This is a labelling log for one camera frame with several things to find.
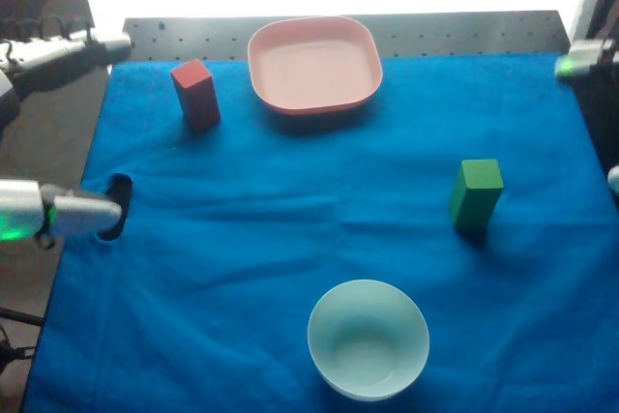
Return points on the black metal rod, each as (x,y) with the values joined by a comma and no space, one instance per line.
(21,317)

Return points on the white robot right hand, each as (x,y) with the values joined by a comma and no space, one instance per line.
(587,57)

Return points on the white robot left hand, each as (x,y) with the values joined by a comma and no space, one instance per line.
(82,212)

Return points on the red block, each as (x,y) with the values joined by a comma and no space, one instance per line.
(196,98)

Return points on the green cube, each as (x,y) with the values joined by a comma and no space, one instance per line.
(474,200)

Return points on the pink square plate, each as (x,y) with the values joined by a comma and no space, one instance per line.
(314,69)

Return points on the pale blue bowl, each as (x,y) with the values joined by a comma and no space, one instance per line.
(367,340)

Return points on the blue cloth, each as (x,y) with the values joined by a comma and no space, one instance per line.
(290,219)

